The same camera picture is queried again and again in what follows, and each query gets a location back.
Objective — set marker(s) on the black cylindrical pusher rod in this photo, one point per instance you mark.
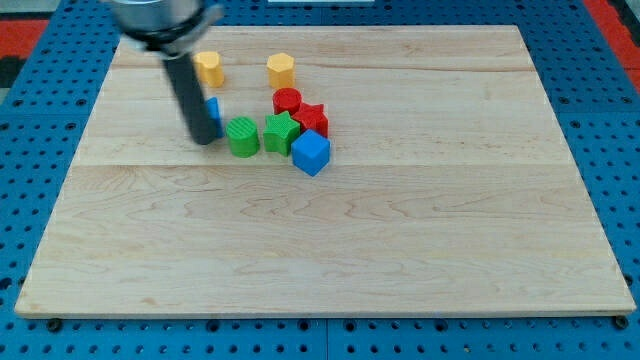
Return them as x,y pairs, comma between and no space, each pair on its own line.
188,93

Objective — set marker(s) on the blue triangle block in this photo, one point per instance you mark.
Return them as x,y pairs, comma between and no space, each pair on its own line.
213,109

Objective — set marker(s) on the green star block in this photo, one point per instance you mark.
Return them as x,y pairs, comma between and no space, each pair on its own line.
280,132

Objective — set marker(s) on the red star block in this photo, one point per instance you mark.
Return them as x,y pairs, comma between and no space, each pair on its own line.
312,117

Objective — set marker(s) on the yellow heart block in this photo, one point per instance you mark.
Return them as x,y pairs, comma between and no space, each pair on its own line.
209,68

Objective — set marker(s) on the green cylinder block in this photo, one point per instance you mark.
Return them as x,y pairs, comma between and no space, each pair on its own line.
242,134

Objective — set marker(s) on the yellow hexagon block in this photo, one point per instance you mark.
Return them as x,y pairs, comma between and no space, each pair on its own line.
281,71

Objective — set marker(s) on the red cylinder block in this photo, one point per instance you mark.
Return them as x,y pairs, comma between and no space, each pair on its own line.
286,100

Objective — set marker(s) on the blue cube block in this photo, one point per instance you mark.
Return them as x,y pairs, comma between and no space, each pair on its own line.
311,152

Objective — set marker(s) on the wooden board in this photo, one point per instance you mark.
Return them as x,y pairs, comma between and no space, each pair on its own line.
450,191

